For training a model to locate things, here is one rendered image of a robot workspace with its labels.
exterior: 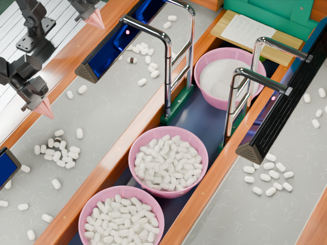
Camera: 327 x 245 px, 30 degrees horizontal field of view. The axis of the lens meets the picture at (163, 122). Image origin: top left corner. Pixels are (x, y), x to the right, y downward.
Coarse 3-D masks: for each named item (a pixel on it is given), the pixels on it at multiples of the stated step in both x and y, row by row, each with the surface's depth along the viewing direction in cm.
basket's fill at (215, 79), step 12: (216, 60) 235; (228, 60) 235; (204, 72) 232; (216, 72) 231; (228, 72) 231; (204, 84) 228; (216, 84) 227; (228, 84) 228; (216, 96) 225; (228, 96) 224; (240, 96) 225
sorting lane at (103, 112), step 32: (128, 64) 232; (160, 64) 232; (64, 96) 223; (96, 96) 223; (128, 96) 223; (32, 128) 214; (64, 128) 214; (96, 128) 214; (32, 160) 206; (96, 160) 206; (0, 192) 199; (32, 192) 199; (64, 192) 199; (0, 224) 192; (32, 224) 192
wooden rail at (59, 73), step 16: (112, 0) 250; (128, 0) 250; (112, 16) 244; (80, 32) 239; (96, 32) 239; (64, 48) 234; (80, 48) 234; (48, 64) 229; (64, 64) 229; (48, 80) 224; (64, 80) 225; (16, 96) 220; (48, 96) 220; (0, 112) 215; (16, 112) 215; (32, 112) 216; (0, 128) 211; (16, 128) 211; (0, 144) 207
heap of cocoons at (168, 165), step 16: (160, 144) 210; (176, 144) 212; (144, 160) 208; (160, 160) 206; (176, 160) 207; (192, 160) 206; (144, 176) 204; (160, 176) 204; (176, 176) 203; (192, 176) 204
